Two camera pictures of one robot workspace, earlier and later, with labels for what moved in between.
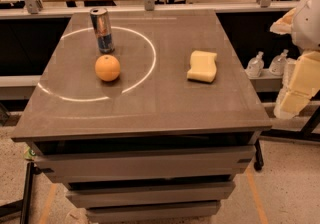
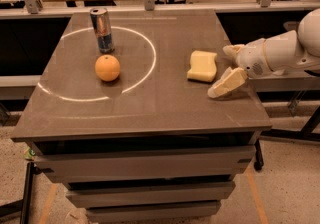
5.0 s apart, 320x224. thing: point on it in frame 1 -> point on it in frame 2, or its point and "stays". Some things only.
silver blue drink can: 103,30 stays
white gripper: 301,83 -> 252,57
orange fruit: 107,68 stays
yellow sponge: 202,66 stays
